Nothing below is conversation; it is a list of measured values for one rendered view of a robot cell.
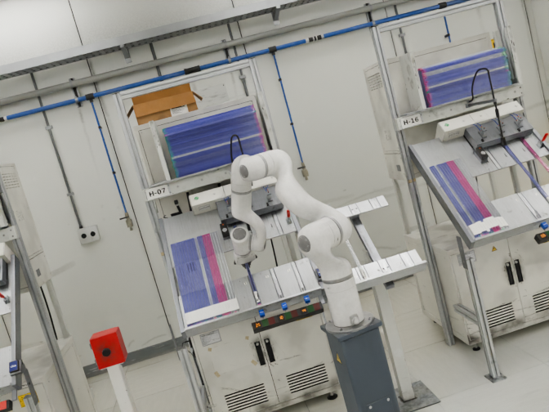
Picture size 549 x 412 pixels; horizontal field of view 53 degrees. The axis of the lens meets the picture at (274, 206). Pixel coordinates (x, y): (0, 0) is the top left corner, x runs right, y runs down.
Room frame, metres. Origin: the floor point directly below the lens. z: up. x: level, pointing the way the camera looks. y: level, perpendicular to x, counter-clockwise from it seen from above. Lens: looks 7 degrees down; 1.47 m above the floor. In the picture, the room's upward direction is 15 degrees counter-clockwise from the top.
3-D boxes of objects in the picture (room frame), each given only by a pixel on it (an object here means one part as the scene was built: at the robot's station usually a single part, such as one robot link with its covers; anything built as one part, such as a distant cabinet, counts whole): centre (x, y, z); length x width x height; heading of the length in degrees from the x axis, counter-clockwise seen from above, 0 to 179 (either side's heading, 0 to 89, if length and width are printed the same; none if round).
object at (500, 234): (3.10, -1.19, 0.65); 1.01 x 0.73 x 1.29; 6
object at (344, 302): (2.05, -0.16, 0.79); 0.19 x 0.19 x 0.18
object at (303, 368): (3.12, 0.29, 0.31); 0.70 x 0.65 x 0.62; 96
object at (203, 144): (3.01, 0.22, 1.52); 0.51 x 0.13 x 0.27; 96
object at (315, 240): (2.03, -0.13, 1.00); 0.19 x 0.12 x 0.24; 128
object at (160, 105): (3.29, 0.36, 1.82); 0.68 x 0.30 x 0.20; 96
